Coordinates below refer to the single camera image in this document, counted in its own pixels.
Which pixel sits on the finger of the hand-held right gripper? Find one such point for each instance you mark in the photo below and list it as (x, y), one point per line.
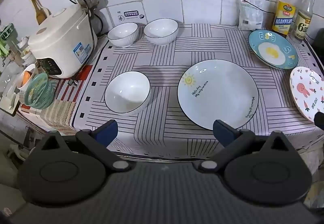
(320, 120)

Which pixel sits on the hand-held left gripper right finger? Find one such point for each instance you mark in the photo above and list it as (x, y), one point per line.
(222, 132)

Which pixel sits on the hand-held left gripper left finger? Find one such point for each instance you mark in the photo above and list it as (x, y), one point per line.
(106, 132)

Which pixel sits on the pink cartoon-print plate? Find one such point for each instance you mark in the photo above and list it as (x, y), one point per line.
(306, 89)

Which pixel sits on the large pale sun-print plate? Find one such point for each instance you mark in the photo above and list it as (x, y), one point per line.
(222, 95)

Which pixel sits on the white ribbed bowl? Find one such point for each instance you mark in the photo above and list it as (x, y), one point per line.
(161, 31)
(122, 34)
(126, 93)

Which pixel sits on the blue fried-egg plate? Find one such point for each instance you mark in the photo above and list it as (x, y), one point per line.
(272, 49)

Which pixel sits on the red patterned cloth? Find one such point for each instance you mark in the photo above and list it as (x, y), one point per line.
(65, 92)

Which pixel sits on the black appliance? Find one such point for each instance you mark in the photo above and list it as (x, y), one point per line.
(319, 44)

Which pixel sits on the green plastic basket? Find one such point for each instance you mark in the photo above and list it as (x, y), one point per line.
(38, 89)

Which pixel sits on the striped tablecloth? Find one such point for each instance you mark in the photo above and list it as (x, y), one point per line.
(162, 62)

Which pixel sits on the clear vinegar bottle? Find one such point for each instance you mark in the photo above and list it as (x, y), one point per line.
(303, 24)

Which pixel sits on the white rice cooker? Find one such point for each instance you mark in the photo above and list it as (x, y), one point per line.
(60, 41)

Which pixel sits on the yellow-label cooking wine bottle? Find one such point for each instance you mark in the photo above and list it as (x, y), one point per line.
(284, 13)

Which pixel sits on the white salt bag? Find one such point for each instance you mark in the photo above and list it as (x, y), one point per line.
(251, 15)

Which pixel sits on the green plastic item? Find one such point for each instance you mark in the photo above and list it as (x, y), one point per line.
(6, 36)

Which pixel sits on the wall sticker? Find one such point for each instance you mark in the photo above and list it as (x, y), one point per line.
(130, 15)

